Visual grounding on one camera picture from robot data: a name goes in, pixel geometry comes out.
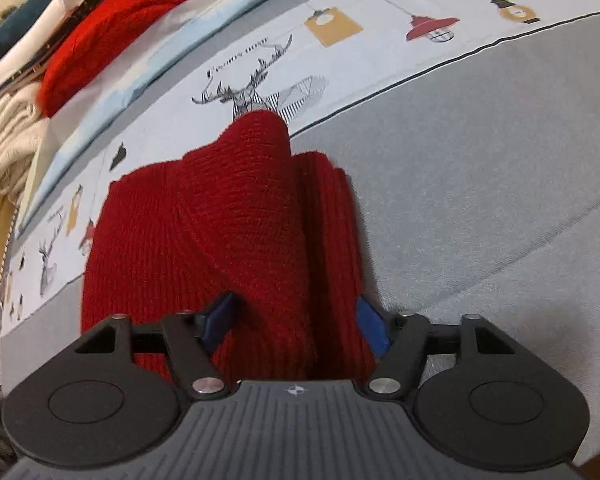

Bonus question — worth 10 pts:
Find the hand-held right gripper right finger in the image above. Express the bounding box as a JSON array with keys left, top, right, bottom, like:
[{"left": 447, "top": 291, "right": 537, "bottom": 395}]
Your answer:
[{"left": 355, "top": 295, "right": 520, "bottom": 402}]

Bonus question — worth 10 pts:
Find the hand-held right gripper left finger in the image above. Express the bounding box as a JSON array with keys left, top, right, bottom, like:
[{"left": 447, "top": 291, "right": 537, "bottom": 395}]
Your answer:
[{"left": 72, "top": 292, "right": 246, "bottom": 401}]

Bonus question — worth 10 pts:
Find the dark red knitted sweater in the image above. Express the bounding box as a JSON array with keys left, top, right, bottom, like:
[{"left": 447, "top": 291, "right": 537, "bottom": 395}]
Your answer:
[{"left": 80, "top": 109, "right": 382, "bottom": 392}]

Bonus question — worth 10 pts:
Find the printed bed sheet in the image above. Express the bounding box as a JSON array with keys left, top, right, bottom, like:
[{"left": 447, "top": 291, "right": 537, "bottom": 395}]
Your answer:
[{"left": 0, "top": 0, "right": 600, "bottom": 467}]

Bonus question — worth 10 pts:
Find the beige fluffy blanket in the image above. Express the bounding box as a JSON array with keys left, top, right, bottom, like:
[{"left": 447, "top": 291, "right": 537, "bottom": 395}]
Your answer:
[{"left": 0, "top": 81, "right": 49, "bottom": 197}]

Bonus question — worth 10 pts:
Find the bright red knitted garment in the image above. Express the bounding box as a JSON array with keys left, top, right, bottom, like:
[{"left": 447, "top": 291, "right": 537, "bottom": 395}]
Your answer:
[{"left": 38, "top": 0, "right": 194, "bottom": 119}]

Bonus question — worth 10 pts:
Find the white garment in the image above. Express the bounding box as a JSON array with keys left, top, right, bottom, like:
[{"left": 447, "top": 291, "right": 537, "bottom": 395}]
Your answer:
[{"left": 0, "top": 0, "right": 120, "bottom": 87}]

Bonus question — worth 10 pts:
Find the dark teal garment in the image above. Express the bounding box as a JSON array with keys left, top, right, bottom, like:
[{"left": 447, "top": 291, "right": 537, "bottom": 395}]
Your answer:
[{"left": 0, "top": 0, "right": 164, "bottom": 54}]

